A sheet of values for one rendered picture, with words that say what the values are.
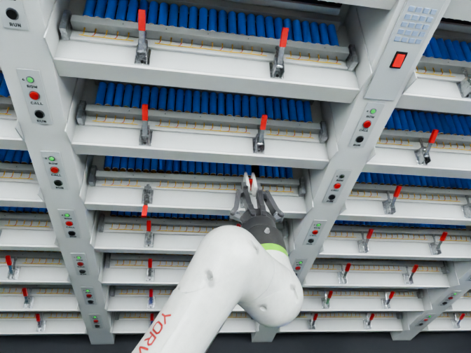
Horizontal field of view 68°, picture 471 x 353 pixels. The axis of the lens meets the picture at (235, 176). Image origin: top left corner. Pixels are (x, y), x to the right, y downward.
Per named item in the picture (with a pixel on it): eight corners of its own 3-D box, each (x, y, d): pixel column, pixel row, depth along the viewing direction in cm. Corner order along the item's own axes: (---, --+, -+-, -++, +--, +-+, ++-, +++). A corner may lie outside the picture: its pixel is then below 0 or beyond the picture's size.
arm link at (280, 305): (269, 347, 64) (322, 322, 61) (227, 318, 58) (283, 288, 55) (258, 284, 76) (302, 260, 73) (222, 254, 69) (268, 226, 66)
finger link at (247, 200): (254, 227, 82) (248, 227, 82) (245, 197, 91) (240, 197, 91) (257, 214, 80) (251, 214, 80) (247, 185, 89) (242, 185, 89)
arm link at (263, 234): (293, 240, 69) (247, 239, 68) (281, 279, 76) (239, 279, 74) (287, 220, 74) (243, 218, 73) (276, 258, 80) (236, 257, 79)
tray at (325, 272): (442, 288, 141) (468, 283, 129) (297, 287, 132) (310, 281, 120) (429, 239, 150) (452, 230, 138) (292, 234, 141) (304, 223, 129)
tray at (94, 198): (302, 218, 104) (313, 206, 96) (87, 209, 95) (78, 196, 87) (296, 159, 113) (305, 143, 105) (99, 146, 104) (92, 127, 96)
